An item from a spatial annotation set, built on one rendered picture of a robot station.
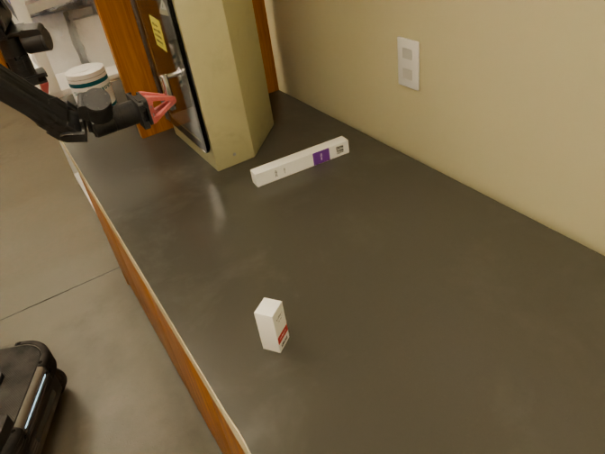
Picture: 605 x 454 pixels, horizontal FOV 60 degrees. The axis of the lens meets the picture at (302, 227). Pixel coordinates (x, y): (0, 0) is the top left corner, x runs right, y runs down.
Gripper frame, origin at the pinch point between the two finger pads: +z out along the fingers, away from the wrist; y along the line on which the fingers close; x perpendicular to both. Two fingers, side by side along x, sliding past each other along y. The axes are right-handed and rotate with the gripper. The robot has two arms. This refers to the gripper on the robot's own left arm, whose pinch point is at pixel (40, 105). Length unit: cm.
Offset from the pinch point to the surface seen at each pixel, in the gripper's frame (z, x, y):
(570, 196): 12, -116, 75
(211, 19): -20, -45, 40
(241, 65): -7, -43, 46
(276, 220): 17, -75, 33
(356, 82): 6, -49, 75
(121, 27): -15.7, -8.4, 27.6
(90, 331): 110, 35, -20
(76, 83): 3.7, 23.2, 14.0
